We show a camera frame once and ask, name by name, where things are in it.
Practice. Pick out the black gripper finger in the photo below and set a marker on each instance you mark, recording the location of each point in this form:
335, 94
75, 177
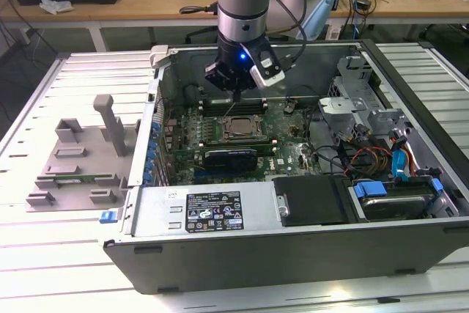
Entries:
240, 96
235, 96

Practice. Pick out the thin metal locking lever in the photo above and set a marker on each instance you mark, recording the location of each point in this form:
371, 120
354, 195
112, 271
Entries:
264, 127
230, 110

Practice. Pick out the silver CPU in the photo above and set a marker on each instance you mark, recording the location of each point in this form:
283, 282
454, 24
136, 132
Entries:
243, 126

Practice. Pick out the CPU socket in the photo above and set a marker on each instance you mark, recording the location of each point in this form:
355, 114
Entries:
243, 139

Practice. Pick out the RAM slot with white clips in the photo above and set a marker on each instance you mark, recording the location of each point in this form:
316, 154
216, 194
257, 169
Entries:
265, 147
253, 103
253, 108
234, 143

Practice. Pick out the RAM slot with black clips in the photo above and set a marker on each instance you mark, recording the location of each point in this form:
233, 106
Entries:
253, 106
253, 111

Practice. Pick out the coin cell battery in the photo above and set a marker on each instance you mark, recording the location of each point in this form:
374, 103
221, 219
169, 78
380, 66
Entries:
288, 108

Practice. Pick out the black graphics card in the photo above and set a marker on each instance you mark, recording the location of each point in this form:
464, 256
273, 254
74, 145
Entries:
231, 161

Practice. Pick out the pale grey case latch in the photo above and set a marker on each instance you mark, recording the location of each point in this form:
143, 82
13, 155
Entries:
159, 55

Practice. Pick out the green motherboard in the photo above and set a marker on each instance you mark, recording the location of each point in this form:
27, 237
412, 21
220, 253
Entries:
286, 159

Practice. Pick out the blue card retainer strip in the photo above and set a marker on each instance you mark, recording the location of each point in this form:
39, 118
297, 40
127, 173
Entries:
152, 150

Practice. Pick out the silver metal drive cage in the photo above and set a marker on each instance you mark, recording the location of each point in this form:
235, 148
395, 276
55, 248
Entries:
342, 106

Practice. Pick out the black label sticker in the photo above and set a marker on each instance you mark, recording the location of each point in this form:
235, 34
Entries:
214, 214

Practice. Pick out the black drive bay cover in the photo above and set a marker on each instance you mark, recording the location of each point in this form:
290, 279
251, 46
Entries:
311, 199

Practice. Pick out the wooden desk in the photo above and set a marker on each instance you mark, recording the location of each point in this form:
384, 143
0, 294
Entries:
110, 12

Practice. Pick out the silver power supply box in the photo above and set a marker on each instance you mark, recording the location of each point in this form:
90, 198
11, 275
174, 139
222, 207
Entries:
154, 214

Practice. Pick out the small black adapter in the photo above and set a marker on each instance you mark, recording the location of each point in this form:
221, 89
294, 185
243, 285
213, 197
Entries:
363, 4

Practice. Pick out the grey parts rack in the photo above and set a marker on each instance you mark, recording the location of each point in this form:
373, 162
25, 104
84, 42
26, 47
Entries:
93, 146

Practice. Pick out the open grey PC case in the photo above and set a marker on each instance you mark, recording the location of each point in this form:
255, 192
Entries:
256, 261

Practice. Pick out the green RAM stick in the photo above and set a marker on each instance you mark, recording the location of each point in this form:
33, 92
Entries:
86, 179

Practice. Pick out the small blue case latch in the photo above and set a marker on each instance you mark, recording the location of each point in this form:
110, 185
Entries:
108, 217

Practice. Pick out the crumpled white paper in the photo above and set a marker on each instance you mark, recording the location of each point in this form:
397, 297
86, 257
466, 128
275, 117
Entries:
55, 5

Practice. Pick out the hard disk in blue carrier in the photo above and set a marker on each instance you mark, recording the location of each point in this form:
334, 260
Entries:
394, 206

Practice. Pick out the white camera on black bracket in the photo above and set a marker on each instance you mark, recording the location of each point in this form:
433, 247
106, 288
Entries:
273, 78

